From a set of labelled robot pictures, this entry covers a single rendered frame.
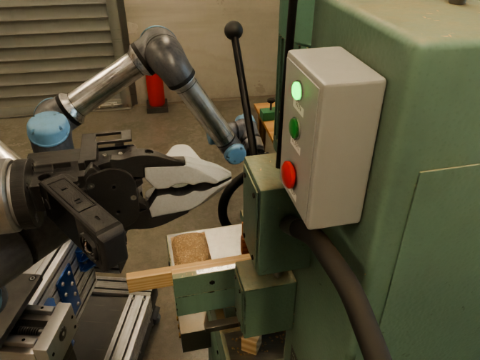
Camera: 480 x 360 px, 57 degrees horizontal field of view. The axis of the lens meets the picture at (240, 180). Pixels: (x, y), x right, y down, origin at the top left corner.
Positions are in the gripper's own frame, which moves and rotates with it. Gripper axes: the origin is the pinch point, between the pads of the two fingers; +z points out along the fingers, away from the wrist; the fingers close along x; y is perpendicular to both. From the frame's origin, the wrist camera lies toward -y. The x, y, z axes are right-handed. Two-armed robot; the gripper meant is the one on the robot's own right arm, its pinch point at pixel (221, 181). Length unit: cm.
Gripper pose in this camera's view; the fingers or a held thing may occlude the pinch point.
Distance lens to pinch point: 46.7
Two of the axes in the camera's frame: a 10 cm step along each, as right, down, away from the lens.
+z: 9.8, -1.2, 1.9
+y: -2.2, -5.5, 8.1
